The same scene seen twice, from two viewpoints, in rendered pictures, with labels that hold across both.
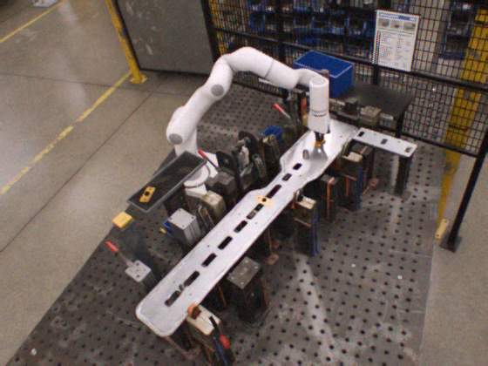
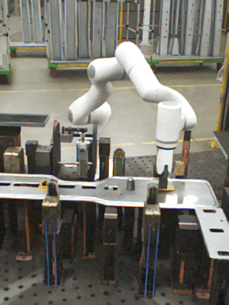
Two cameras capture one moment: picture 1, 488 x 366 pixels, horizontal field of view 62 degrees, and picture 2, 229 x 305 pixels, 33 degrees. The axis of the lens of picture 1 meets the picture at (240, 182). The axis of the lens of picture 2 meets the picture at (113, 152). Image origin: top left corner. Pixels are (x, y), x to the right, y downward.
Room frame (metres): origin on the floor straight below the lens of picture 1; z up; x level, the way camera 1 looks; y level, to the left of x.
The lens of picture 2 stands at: (0.44, -1.23, 1.72)
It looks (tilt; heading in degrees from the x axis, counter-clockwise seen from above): 23 degrees down; 44
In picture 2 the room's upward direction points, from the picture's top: 2 degrees clockwise
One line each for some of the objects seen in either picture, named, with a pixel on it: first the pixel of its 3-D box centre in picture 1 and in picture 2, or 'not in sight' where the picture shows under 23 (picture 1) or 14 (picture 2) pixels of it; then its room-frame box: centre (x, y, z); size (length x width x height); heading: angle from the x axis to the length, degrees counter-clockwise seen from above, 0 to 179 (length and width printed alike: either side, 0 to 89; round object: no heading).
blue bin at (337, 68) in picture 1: (322, 73); not in sight; (2.03, -0.59, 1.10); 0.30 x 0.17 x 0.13; 35
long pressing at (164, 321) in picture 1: (262, 205); (39, 186); (1.22, -0.08, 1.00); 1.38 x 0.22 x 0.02; 133
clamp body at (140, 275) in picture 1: (151, 294); not in sight; (0.96, 0.46, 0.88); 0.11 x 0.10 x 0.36; 43
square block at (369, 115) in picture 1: (368, 138); not in sight; (1.64, -0.72, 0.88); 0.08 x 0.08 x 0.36; 43
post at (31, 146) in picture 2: (219, 210); (33, 182); (1.33, 0.13, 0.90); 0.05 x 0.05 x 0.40; 43
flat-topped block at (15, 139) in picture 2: (180, 214); (11, 165); (1.33, 0.31, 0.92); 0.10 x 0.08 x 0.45; 133
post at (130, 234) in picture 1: (140, 253); not in sight; (1.15, 0.50, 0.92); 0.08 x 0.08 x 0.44; 43
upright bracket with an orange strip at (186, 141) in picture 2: (304, 130); (182, 184); (1.74, -0.40, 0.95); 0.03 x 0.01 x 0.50; 133
